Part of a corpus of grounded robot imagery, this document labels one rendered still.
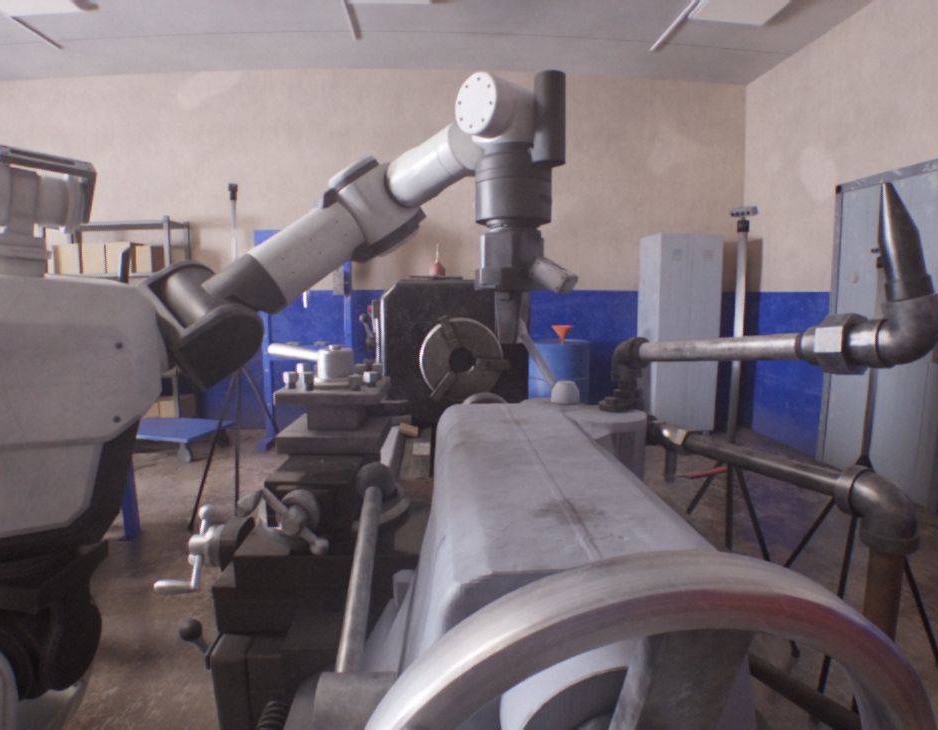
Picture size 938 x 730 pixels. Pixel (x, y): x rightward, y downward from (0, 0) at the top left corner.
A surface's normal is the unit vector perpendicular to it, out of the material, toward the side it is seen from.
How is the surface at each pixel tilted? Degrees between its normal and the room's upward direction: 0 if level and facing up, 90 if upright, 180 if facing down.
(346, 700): 30
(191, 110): 90
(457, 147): 77
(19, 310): 50
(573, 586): 16
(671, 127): 90
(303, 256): 86
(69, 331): 95
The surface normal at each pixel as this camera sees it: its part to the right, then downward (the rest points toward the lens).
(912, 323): -0.73, 0.20
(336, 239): 0.50, 0.05
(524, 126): 0.69, 0.09
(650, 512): 0.00, -0.99
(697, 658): 0.04, 0.29
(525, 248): 0.89, 0.06
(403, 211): 0.67, -0.13
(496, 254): -0.46, 0.11
